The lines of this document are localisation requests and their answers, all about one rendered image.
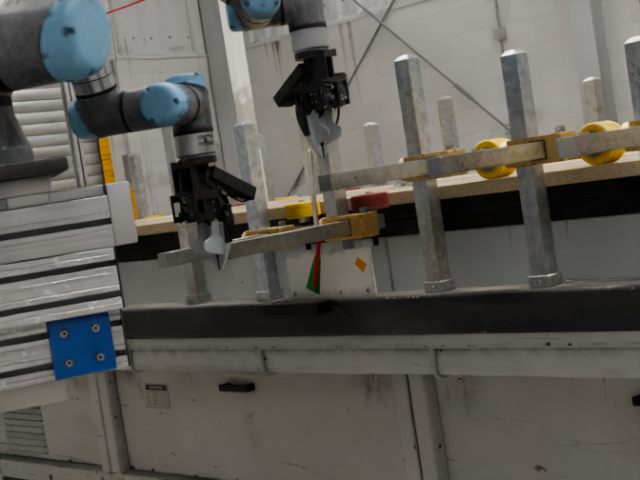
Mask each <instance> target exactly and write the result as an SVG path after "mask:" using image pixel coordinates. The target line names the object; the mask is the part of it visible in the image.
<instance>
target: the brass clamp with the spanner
mask: <svg viewBox="0 0 640 480"><path fill-rule="evenodd" d="M347 220H349V222H350V235H346V236H341V237H336V238H331V239H327V240H323V241H325V242H329V241H339V240H350V239H359V238H367V237H371V236H375V235H379V234H380V231H379V226H378V219H377V212H376V211H369V212H366V213H353V214H346V215H341V216H334V217H324V218H321V219H320V220H319V225H324V224H328V223H333V222H338V221H347Z"/></svg>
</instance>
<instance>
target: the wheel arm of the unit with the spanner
mask: <svg viewBox="0 0 640 480"><path fill-rule="evenodd" d="M377 219H378V226H379V229H382V228H385V227H386V224H385V218H384V213H381V214H377ZM346 235H350V222H349V220H347V221H338V222H333V223H328V224H324V225H319V226H313V227H308V228H303V229H299V230H290V231H284V232H279V233H275V234H270V235H265V236H260V237H254V238H250V239H245V240H240V241H235V242H231V245H230V253H229V256H228V259H227V260H230V259H235V258H239V257H244V256H249V255H254V254H258V253H263V252H267V251H272V250H280V249H285V248H290V247H294V246H299V245H304V244H308V243H313V242H318V241H322V240H327V239H331V238H336V237H341V236H346Z"/></svg>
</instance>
